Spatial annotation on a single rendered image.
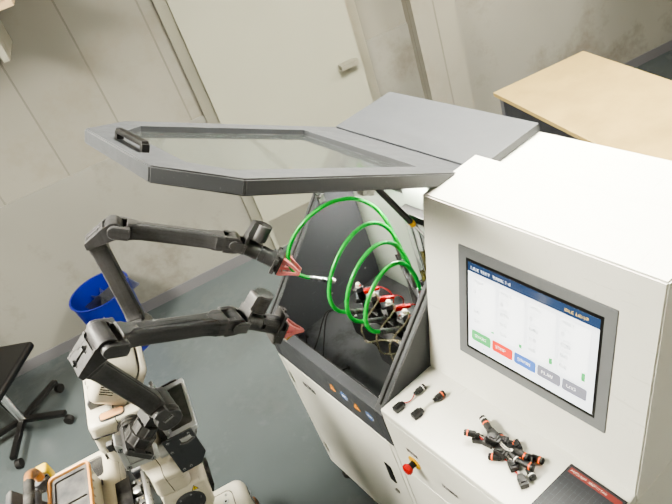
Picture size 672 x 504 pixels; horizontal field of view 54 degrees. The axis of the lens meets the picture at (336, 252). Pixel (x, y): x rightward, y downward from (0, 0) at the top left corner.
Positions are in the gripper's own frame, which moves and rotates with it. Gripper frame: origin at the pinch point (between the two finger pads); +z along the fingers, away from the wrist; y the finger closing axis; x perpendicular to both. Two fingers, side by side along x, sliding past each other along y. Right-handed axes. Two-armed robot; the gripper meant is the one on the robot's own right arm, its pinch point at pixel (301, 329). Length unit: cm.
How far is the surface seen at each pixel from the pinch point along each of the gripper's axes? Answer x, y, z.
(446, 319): -23.0, 23.9, 29.3
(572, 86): 141, 115, 191
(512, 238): -44, 57, 15
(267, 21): 237, 75, 39
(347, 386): -4.1, -15.2, 23.1
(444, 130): 21, 70, 31
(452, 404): -34, 3, 37
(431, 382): -23.0, 2.3, 36.5
